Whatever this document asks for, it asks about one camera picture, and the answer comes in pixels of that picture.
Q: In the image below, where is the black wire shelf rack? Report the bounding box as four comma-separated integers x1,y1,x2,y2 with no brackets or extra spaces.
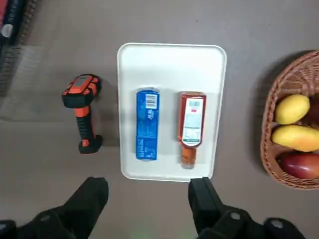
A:
0,0,44,98

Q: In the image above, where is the brown wicker basket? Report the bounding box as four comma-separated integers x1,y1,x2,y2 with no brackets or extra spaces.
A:
260,49,319,190

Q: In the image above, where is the amber tea bottle white label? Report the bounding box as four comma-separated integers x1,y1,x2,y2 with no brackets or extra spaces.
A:
177,91,207,170

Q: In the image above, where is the long yellow mango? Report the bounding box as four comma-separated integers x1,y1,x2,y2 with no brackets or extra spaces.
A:
271,124,319,152

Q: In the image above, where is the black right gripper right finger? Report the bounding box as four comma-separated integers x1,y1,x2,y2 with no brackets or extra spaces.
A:
188,176,308,239

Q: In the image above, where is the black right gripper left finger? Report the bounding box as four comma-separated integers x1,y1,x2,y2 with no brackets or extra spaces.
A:
0,176,109,239

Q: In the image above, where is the small yellow mango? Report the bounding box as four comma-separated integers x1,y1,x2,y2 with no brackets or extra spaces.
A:
275,94,311,125

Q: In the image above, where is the orange black barcode scanner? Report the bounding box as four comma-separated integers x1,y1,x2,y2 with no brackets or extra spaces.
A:
61,74,103,154

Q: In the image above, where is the dark red round fruit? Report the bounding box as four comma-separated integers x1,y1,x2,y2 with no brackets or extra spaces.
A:
303,96,319,125

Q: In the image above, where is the red yellow mango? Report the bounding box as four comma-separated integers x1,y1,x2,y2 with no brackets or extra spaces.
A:
280,152,319,179

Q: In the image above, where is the dark blue snack box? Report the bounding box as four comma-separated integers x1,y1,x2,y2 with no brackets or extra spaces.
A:
0,0,27,46

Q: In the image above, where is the blue Oreo cookie box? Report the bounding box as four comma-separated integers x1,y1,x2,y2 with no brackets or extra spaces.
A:
135,87,160,162

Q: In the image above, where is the white rectangular tray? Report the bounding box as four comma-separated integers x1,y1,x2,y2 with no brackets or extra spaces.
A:
117,42,227,183

